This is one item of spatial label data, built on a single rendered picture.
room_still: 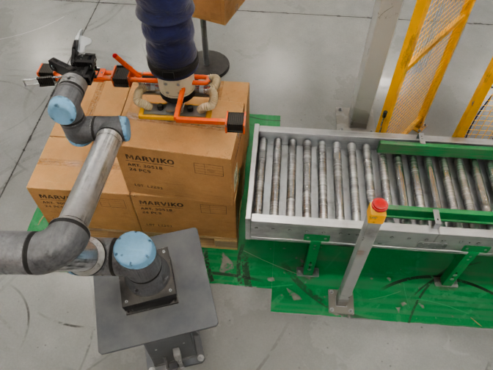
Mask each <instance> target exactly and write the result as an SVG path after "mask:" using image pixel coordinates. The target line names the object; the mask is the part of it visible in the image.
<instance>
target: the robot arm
mask: <svg viewBox="0 0 493 370"><path fill-rule="evenodd" d="M82 30H83V29H80V30H79V32H78V34H77V35H76V37H75V40H74V41H73V46H72V56H71V60H70V63H71V65H69V64H67V63H65V62H63V61H61V60H59V59H57V58H55V57H53V58H51V59H50V60H49V61H48V62H49V65H50V68H51V69H52V70H53V71H55V72H57V73H59V74H61V75H62V78H61V80H60V82H59V84H58V86H57V88H56V91H55V93H54V95H53V97H52V99H51V100H50V101H49V104H48V115H49V116H50V118H51V119H52V120H53V121H55V122H56V123H58V124H60V126H61V127H62V130H63V131H64V133H65V136H66V138H67V139H68V141H69V142H70V144H72V145H74V146H76V147H84V146H87V145H89V144H90V143H91V142H92V141H94V142H93V144H92V147H91V149H90V151H89V153H88V155H87V158H86V160H85V162H84V164H83V166H82V168H81V171H80V173H79V174H78V177H77V179H76V181H75V183H74V185H73V188H72V189H71V191H70V194H69V196H68V198H67V200H66V202H65V204H64V206H63V209H62V211H61V213H60V215H59V217H57V218H55V219H53V220H51V221H50V222H49V224H48V227H47V228H46V229H44V230H42V231H0V275H45V274H48V273H51V272H69V273H70V274H72V275H77V276H125V282H126V285H127V287H128V288H129V289H130V290H131V291H132V292H133V293H134V294H136V295H138V296H141V297H149V296H153V295H155V294H157V293H159V292H160V291H162V290H163V289H164V288H165V286H166V285H167V284H168V282H169V278H170V268H169V264H168V263H167V261H166V260H165V259H164V258H163V257H162V256H160V255H159V254H158V252H157V250H156V246H155V245H154V243H153V241H152V240H151V239H150V237H149V236H148V235H146V234H145V233H143V232H140V231H129V232H127V233H124V234H123V235H121V236H120V237H119V238H106V237H93V236H91V233H90V230H89V228H88V227H89V225H90V222H91V219H92V216H93V214H94V212H95V209H96V206H97V204H98V201H99V199H100V197H101V194H102V191H103V188H104V186H105V184H106V181H107V178H108V177H109V173H110V171H111V169H112V166H113V164H114V160H115V158H116V156H117V153H118V150H119V149H120V146H121V145H122V143H123V142H127V141H129V140H130V138H131V125H130V122H129V119H128V118H127V117H126V116H119V115H118V116H85V114H84V111H83V109H82V107H81V102H82V100H83V97H84V94H85V92H86V91H87V88H88V86H87V85H91V84H92V81H93V79H94V78H95V79H96V78H97V77H98V74H99V71H100V69H101V68H99V67H97V66H96V60H97V58H96V55H95V54H91V53H85V54H82V53H84V52H85V48H86V46H88V45H90V44H91V43H92V40H91V39H90V38H88V37H84V36H82ZM78 53H81V55H78ZM95 71H97V72H98V73H97V75H96V74H95Z"/></svg>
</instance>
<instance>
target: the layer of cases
mask: <svg viewBox="0 0 493 370"><path fill-rule="evenodd" d="M87 86H88V88H87V91H86V92H85V94H84V97H83V100H82V102H81V107H82V109H83V111H84V114H85V116H118V115H119V116H125V115H126V113H127V111H128V108H129V106H130V105H131V102H132V100H133V95H134V91H135V89H136V88H137V87H138V86H139V84H138V82H133V83H132V85H131V87H114V86H113V84H112V81H104V82H96V81H94V80H93V81H92V84H91V85H87ZM217 92H218V100H220V101H232V102H239V103H244V106H245V112H246V128H245V153H244V160H243V163H242V167H241V173H240V176H239V180H238V186H237V190H236V194H235V200H234V204H233V206H228V205H222V204H216V203H206V202H200V201H194V200H184V199H178V198H173V197H162V196H157V195H146V194H141V193H135V192H129V191H128V188H127V186H126V183H125V179H124V177H123V174H122V171H121V169H120V165H119V162H118V160H117V157H116V158H115V160H114V164H113V166H112V169H111V171H110V173H109V177H108V178H107V181H106V184H105V186H104V188H103V191H102V194H101V197H100V199H99V201H98V204H97V206H96V209H95V212H94V214H93V216H92V219H91V222H90V225H89V227H88V228H102V229H113V230H124V231H144V232H154V233H171V232H175V231H181V230H184V229H188V228H197V230H198V234H199V236H215V237H226V238H237V233H238V221H239V213H240V206H241V193H242V186H243V179H244V166H245V159H246V152H247V139H248V132H249V82H238V81H221V84H220V86H219V89H218V90H217ZM93 142H94V141H92V142H91V143H90V144H89V145H87V146H84V147H76V146H74V145H72V144H70V142H69V141H68V139H67V138H66V136H65V133H64V131H63V130H62V127H61V126H60V124H58V123H55V125H54V127H53V130H52V132H51V134H50V137H49V138H48V141H47V143H46V144H45V147H44V149H43V152H42V154H41V156H40V158H39V160H38V163H37V165H36V167H35V169H34V172H33V173H32V176H31V178H30V180H29V182H28V184H27V187H26V188H27V189H28V191H29V193H30V195H31V196H32V198H33V199H34V201H35V203H36V204H37V206H38V207H39V209H40V210H41V212H42V213H43V215H44V217H45V218H46V220H47V221H48V223H49V222H50V221H51V220H53V219H55V218H57V217H59V215H60V213H61V211H62V209H63V206H64V204H65V202H66V200H67V198H68V196H69V194H70V191H71V189H72V188H73V185H74V183H75V181H76V179H77V177H78V174H79V173H80V171H81V168H82V166H83V164H84V162H85V160H86V158H87V155H88V153H89V151H90V149H91V147H92V144H93Z"/></svg>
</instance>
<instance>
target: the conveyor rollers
mask: <svg viewBox="0 0 493 370"><path fill-rule="evenodd" d="M267 142H268V140H267V139H266V138H265V137H261V138H260V141H259V150H258V166H257V175H256V184H255V199H254V208H253V214H262V211H263V192H264V182H265V171H266V152H267ZM347 148H348V171H349V183H350V196H351V218H352V220H356V221H361V211H360V201H359V182H358V172H357V154H356V145H355V144H354V143H353V142H350V143H349V144H347ZM332 150H333V170H334V190H335V219H336V220H344V219H345V216H344V201H343V174H342V159H341V144H340V143H339V142H334V143H333V144H332ZM362 155H363V164H364V173H365V189H366V198H367V207H368V206H369V204H370V203H372V201H373V199H375V198H376V194H375V186H374V179H373V165H372V158H371V150H370V145H369V144H367V143H366V144H364V145H362ZM281 156H282V140H281V139H280V138H276V139H275V140H274V152H273V164H272V176H271V199H270V211H269V214H270V215H279V201H280V172H281ZM407 156H408V160H409V169H410V174H411V179H412V187H413V192H414V197H415V205H416V207H426V205H425V201H424V196H423V188H422V184H421V180H420V172H419V167H418V163H417V156H416V155H407ZM392 157H393V163H394V168H395V178H396V184H397V190H398V199H399V206H409V201H408V196H407V190H406V182H405V177H404V171H403V162H402V157H401V154H393V155H392ZM378 160H379V173H380V180H381V192H382V198H383V199H385V200H386V201H387V202H388V205H392V195H391V189H390V178H389V172H388V166H387V155H386V153H378ZM438 161H439V167H440V171H441V174H442V181H443V184H444V188H445V195H446V198H447V202H448V208H449V209H459V207H458V203H457V200H456V194H455V190H454V187H453V181H452V178H451V174H450V168H449V164H448V159H447V157H440V156H438ZM468 161H469V164H470V169H471V172H472V177H473V180H474V183H475V188H476V192H477V194H478V199H479V203H480V206H481V211H492V208H491V205H490V202H489V198H488V195H487V192H486V187H485V184H484V181H483V176H482V173H481V169H480V166H479V163H478V160H477V159H468ZM423 162H424V166H425V171H426V178H427V182H428V189H429V194H430V198H431V205H432V208H442V204H441V200H440V196H439V190H438V186H437V179H436V175H435V171H434V165H433V161H432V157H431V156H423ZM453 162H454V165H455V168H456V174H457V178H458V181H459V186H460V190H461V196H462V199H463V202H464V208H465V210H472V211H475V206H474V203H473V199H472V195H471V191H470V186H469V183H468V180H467V174H466V171H465V168H464V163H463V159H462V158H453ZM483 162H484V164H485V168H486V172H487V175H488V177H489V182H490V185H491V188H492V192H493V160H488V159H484V160H483ZM295 200H296V140H295V139H290V140H289V141H288V177H287V197H286V216H292V217H295ZM302 217H311V141H309V140H305V141H303V187H302ZM318 218H324V219H328V202H327V174H326V142H324V141H320V142H318Z"/></svg>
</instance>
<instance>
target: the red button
mask: <svg viewBox="0 0 493 370"><path fill-rule="evenodd" d="M371 206H372V208H373V210H374V211H376V212H385V211H386V210H387V209H388V202H387V201H386V200H385V199H383V198H380V197H378V198H375V199H373V201H372V203H371Z"/></svg>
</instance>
